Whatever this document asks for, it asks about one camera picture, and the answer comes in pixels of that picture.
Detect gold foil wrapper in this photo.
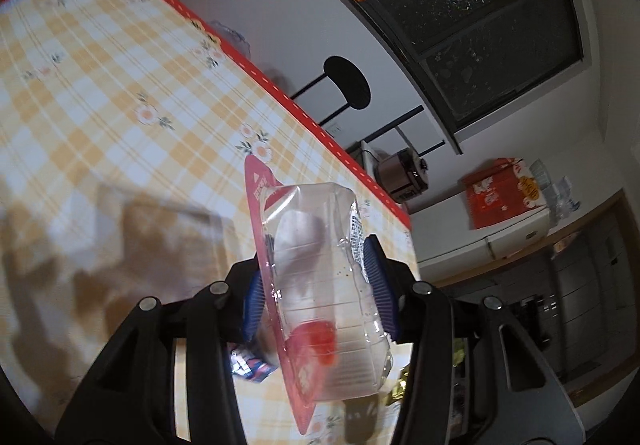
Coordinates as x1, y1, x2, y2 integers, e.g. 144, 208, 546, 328
384, 365, 416, 407

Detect blue red wrapper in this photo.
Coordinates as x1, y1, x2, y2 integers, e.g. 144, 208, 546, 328
230, 347, 279, 384

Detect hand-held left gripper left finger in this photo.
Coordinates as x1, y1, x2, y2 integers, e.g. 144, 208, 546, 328
54, 252, 274, 445

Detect brown rice cooker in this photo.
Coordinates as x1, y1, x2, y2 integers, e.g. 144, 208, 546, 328
376, 148, 431, 204

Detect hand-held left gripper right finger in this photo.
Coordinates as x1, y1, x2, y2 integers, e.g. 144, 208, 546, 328
363, 234, 587, 445

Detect clear container with red card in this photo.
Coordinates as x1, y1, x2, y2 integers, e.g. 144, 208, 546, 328
244, 156, 396, 436

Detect cream refrigerator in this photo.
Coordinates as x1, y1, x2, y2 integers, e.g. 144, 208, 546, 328
412, 185, 552, 284

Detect yellow checked floral tablecloth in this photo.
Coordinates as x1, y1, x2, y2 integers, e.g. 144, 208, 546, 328
0, 0, 417, 445

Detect wooden door frame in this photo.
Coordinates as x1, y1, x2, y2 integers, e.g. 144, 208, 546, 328
417, 190, 640, 396

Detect white side table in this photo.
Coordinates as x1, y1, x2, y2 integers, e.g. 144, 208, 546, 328
359, 141, 382, 166

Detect blue clear plastic lid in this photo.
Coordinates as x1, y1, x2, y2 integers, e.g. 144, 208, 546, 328
210, 20, 251, 58

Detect clear plastic bottles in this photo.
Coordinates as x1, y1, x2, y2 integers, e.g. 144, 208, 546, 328
530, 159, 582, 226

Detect black round stool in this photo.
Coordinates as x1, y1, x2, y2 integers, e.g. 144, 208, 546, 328
290, 56, 372, 126

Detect black metal rack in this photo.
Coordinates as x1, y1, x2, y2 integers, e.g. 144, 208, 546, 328
362, 106, 447, 160

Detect dark window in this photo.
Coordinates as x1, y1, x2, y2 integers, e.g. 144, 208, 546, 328
294, 0, 586, 156

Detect black kitchen oven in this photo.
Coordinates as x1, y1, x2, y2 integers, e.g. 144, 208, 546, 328
514, 294, 557, 352

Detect red printed cloth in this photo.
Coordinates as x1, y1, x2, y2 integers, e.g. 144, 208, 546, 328
462, 157, 547, 231

